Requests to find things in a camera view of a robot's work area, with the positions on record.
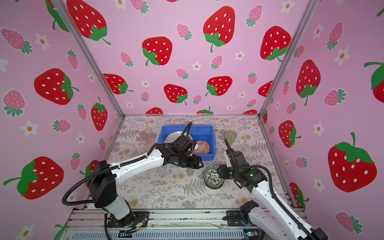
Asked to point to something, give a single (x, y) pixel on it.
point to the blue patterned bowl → (212, 178)
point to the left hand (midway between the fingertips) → (200, 165)
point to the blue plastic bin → (205, 133)
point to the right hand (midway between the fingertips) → (219, 169)
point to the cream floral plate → (172, 137)
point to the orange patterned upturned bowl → (203, 148)
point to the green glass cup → (230, 135)
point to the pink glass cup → (147, 136)
